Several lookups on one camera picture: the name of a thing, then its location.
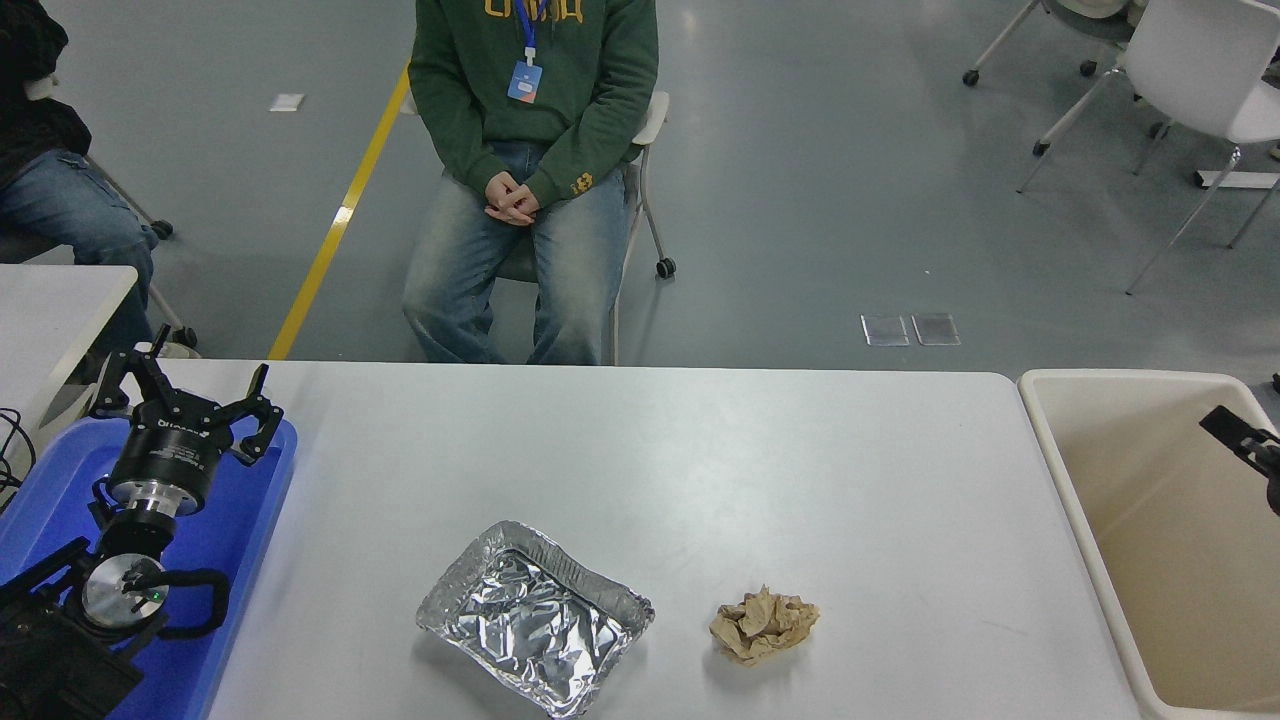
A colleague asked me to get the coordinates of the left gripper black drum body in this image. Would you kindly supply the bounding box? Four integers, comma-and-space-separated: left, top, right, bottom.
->
108, 405, 237, 499

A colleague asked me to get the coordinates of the crinkled foil tray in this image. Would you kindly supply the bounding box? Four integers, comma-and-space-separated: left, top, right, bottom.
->
415, 519, 656, 720

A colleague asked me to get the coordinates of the blue lanyard badge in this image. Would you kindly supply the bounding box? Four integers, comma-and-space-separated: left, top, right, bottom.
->
507, 0, 553, 104

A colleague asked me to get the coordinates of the tan paper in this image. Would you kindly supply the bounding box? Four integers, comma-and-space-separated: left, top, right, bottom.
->
709, 585, 821, 669

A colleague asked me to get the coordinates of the seated person's right hand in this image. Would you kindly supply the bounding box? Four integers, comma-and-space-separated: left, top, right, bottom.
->
482, 171, 521, 226

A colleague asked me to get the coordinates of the blue plastic tray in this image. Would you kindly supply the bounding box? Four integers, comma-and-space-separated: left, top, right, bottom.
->
0, 415, 299, 720

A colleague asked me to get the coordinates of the white side table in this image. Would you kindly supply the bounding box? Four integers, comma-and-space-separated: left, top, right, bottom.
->
0, 265, 138, 461

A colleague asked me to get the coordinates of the large pale bin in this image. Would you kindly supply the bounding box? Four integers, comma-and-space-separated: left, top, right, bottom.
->
1016, 367, 1280, 720

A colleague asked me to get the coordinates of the grey wheeled chair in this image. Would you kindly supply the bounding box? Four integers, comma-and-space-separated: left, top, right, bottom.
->
0, 75, 198, 349

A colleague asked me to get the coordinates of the person beside side table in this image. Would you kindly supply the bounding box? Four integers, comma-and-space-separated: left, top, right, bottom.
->
0, 0, 201, 359

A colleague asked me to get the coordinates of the white chair with chrome legs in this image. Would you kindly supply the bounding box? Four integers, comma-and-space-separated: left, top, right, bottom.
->
1015, 0, 1280, 296

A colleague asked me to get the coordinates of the seated person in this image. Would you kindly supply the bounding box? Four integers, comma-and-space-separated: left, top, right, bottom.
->
400, 0, 661, 366

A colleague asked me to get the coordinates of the white wheeled chair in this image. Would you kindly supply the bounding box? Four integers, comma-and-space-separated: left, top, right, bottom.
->
398, 90, 678, 366

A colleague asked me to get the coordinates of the black cable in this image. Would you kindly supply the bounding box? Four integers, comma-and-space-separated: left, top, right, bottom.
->
0, 407, 37, 506

